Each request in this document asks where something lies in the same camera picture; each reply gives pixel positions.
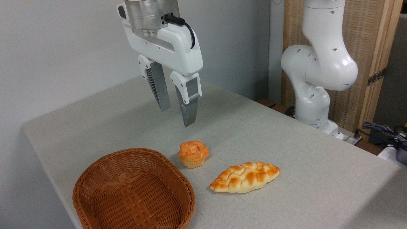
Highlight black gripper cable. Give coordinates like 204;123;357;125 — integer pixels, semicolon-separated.
162;13;196;50

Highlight black cables and plugs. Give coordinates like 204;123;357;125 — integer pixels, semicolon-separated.
362;121;407;150

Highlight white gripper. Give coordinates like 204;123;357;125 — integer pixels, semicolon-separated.
117;3;204;128

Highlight white box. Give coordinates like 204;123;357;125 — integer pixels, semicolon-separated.
378;144;402;166

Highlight brown woven wicker basket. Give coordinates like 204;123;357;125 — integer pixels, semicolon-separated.
72;148;196;229

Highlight small round bread bun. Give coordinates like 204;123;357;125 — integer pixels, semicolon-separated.
178;141;210;169

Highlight black metal screen hinge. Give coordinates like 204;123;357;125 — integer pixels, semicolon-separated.
367;67;386;87

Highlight grey device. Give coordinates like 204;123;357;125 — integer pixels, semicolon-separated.
396;141;407;165

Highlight long braided bread loaf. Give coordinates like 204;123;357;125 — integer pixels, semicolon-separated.
208;162;281;194

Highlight wooden woven folding screen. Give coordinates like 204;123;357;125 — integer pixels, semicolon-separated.
281;0;404;140

